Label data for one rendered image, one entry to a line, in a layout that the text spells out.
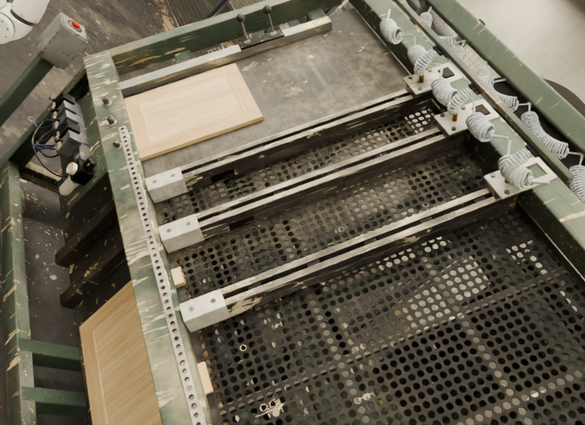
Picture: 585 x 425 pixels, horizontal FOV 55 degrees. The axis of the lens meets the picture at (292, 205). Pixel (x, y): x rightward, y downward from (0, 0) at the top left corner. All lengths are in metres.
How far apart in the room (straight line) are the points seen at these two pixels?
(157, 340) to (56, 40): 1.38
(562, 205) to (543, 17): 6.22
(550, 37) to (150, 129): 6.14
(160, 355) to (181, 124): 0.97
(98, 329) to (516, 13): 6.85
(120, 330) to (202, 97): 0.95
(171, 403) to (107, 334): 0.74
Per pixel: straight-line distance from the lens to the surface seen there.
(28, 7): 1.63
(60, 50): 2.58
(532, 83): 2.60
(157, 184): 1.98
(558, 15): 7.90
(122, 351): 2.16
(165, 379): 1.61
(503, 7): 8.24
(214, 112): 2.26
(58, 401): 2.28
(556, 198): 1.84
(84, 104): 2.50
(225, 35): 2.73
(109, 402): 2.17
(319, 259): 1.68
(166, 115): 2.31
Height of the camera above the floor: 1.82
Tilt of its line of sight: 17 degrees down
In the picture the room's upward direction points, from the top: 50 degrees clockwise
